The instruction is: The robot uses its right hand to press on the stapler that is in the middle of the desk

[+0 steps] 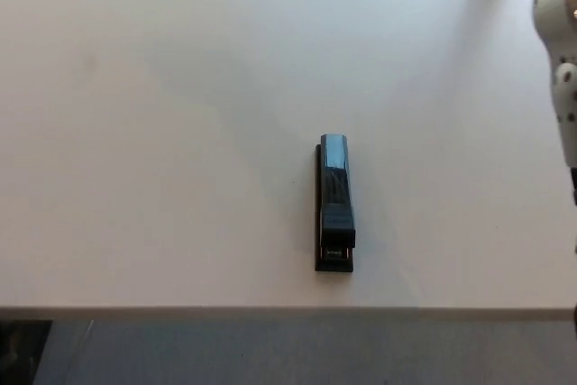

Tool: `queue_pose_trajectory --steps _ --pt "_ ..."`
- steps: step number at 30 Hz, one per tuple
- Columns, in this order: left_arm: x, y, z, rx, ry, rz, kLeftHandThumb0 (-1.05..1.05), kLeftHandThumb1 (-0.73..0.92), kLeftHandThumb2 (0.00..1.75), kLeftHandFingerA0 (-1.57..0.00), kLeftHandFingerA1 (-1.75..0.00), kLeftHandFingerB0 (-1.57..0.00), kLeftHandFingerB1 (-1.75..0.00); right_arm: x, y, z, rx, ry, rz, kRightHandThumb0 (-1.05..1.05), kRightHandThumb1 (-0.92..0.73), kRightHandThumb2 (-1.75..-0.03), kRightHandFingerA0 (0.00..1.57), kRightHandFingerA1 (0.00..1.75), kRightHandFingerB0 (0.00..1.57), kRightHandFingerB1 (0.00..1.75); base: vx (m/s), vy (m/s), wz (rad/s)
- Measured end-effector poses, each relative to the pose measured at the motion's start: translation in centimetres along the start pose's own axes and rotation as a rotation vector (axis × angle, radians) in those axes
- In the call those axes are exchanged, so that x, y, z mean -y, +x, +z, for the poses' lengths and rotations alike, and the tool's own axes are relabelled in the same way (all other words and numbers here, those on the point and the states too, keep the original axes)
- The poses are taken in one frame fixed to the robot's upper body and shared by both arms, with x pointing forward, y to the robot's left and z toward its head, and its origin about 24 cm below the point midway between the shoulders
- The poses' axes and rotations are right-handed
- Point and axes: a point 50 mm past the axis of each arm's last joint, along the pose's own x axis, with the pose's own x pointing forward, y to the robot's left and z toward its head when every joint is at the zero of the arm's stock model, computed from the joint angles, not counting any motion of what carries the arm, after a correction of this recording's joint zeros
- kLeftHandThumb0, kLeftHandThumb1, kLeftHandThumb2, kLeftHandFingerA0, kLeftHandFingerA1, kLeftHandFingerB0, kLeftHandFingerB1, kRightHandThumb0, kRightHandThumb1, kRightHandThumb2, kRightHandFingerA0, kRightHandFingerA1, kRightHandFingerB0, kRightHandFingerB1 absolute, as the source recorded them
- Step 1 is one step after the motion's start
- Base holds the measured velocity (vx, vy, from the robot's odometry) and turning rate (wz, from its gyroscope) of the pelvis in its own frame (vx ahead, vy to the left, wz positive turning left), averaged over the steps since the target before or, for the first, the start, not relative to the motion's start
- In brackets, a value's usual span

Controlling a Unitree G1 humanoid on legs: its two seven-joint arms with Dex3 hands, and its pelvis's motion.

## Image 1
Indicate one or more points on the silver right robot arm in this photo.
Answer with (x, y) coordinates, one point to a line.
(559, 42)

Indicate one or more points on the black desk stapler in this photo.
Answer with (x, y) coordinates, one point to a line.
(336, 186)

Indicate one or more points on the dark table leg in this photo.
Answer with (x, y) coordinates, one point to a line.
(22, 349)

